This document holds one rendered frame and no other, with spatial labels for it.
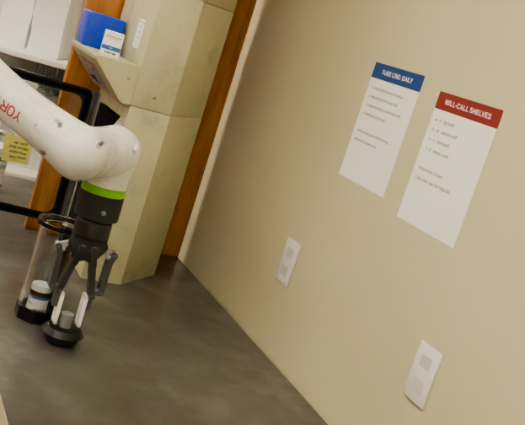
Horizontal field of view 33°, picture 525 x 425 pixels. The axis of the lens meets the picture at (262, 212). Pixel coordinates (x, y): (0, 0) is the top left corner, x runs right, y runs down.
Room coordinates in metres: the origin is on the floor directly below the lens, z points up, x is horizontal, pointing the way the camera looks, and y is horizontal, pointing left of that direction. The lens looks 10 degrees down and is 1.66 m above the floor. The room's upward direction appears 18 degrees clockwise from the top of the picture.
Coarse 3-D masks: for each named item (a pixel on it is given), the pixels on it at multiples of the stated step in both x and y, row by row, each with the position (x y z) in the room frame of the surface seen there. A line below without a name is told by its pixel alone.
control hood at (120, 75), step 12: (84, 48) 2.32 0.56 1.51; (96, 60) 2.21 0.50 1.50; (108, 60) 2.21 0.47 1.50; (120, 60) 2.26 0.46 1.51; (108, 72) 2.21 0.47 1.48; (120, 72) 2.23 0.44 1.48; (132, 72) 2.24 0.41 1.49; (108, 84) 2.26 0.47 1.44; (120, 84) 2.23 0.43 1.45; (132, 84) 2.25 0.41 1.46; (120, 96) 2.23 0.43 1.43
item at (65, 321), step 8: (64, 312) 1.79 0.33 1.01; (48, 320) 1.79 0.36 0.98; (64, 320) 1.78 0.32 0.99; (48, 328) 1.76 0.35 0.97; (56, 328) 1.77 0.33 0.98; (64, 328) 1.78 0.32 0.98; (72, 328) 1.80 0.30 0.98; (80, 328) 1.81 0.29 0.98; (48, 336) 1.76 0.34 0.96; (56, 336) 1.75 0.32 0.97; (64, 336) 1.75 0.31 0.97; (72, 336) 1.77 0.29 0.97; (80, 336) 1.78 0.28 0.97; (56, 344) 1.76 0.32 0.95; (64, 344) 1.76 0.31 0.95; (72, 344) 1.78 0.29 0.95
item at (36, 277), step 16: (48, 224) 1.84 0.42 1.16; (64, 224) 1.93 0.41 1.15; (48, 240) 1.84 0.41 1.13; (32, 256) 1.86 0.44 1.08; (48, 256) 1.84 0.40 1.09; (64, 256) 1.85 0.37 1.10; (32, 272) 1.85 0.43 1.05; (48, 272) 1.84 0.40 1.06; (32, 288) 1.85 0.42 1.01; (48, 288) 1.85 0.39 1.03; (64, 288) 1.88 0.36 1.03; (32, 304) 1.84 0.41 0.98; (48, 304) 1.85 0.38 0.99
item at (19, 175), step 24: (48, 96) 2.48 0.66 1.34; (72, 96) 2.50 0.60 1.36; (0, 144) 2.45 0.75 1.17; (24, 144) 2.47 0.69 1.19; (0, 168) 2.45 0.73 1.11; (24, 168) 2.47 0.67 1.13; (48, 168) 2.49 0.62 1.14; (0, 192) 2.46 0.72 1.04; (24, 192) 2.48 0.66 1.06; (48, 192) 2.50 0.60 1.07
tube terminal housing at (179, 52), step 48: (144, 0) 2.37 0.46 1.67; (192, 0) 2.29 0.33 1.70; (144, 48) 2.26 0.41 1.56; (192, 48) 2.31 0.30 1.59; (144, 96) 2.26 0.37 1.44; (192, 96) 2.39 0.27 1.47; (144, 144) 2.28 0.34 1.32; (192, 144) 2.48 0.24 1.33; (144, 192) 2.30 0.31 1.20; (144, 240) 2.36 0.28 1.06
